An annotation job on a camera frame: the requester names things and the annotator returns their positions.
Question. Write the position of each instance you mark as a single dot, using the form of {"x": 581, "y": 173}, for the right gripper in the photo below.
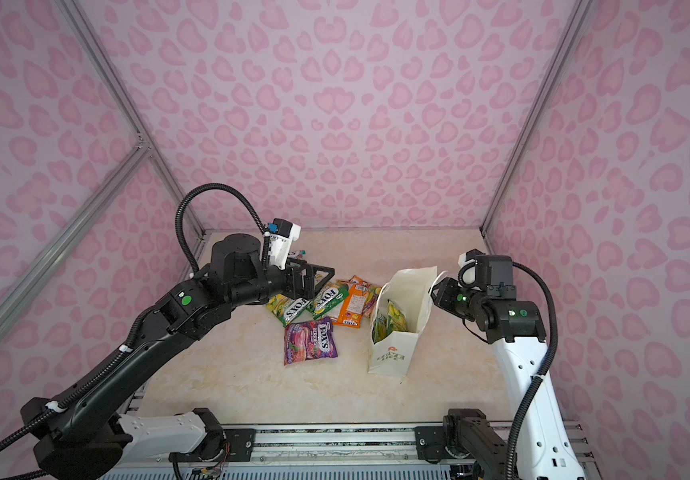
{"x": 444, "y": 296}

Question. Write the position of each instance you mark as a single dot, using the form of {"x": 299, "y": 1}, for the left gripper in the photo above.
{"x": 295, "y": 288}

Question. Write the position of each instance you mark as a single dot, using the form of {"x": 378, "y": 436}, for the white illustrated paper bag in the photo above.
{"x": 410, "y": 289}

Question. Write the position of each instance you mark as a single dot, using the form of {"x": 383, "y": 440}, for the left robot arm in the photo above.
{"x": 80, "y": 433}

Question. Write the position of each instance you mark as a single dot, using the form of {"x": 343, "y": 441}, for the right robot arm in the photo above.
{"x": 515, "y": 313}

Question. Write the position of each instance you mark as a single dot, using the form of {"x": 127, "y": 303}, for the lime Fox's candy bag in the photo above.
{"x": 286, "y": 309}

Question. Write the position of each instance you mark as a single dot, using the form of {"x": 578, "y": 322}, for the orange candy bag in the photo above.
{"x": 358, "y": 304}

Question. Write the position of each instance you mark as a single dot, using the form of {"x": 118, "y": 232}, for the purple Fox's candy bag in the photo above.
{"x": 311, "y": 340}

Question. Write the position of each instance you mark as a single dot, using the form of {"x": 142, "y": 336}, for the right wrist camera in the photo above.
{"x": 468, "y": 262}

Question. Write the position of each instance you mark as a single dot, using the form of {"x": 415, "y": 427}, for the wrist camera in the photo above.
{"x": 468, "y": 262}
{"x": 282, "y": 234}

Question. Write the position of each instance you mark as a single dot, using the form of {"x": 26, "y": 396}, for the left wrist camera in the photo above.
{"x": 282, "y": 234}

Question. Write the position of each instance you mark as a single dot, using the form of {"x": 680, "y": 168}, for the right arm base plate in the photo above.
{"x": 432, "y": 444}

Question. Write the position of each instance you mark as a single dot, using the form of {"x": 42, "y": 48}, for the aluminium mounting rail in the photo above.
{"x": 346, "y": 451}

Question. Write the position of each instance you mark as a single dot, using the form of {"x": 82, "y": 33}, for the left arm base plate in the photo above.
{"x": 231, "y": 445}

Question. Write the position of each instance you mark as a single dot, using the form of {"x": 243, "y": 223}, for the diagonal aluminium frame bar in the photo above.
{"x": 21, "y": 294}

